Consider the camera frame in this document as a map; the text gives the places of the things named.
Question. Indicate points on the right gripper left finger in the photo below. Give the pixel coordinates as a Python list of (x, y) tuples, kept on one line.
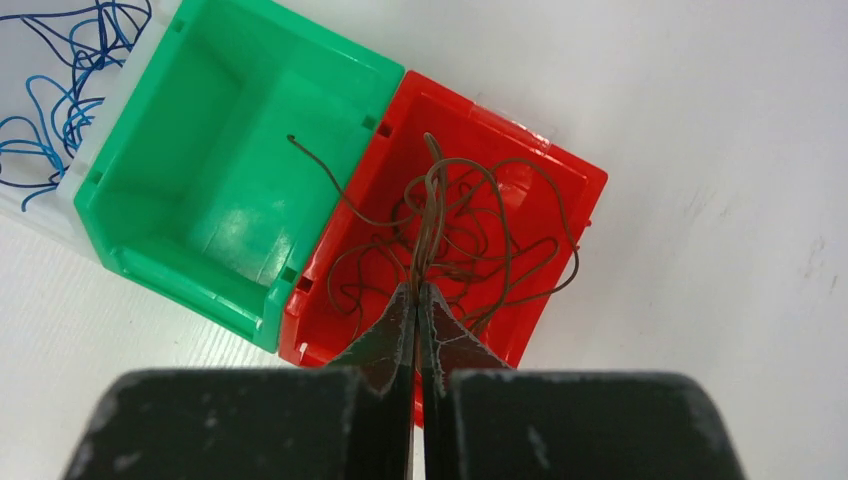
[(350, 419)]

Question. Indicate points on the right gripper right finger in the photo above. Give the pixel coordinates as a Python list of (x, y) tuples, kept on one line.
[(485, 420)]

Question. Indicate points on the red plastic bin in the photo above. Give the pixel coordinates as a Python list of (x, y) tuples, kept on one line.
[(517, 207)]

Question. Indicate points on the green plastic bin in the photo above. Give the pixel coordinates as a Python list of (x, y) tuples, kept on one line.
[(223, 168)]

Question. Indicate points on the clear plastic bin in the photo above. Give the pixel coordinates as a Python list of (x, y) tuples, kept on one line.
[(67, 71)]

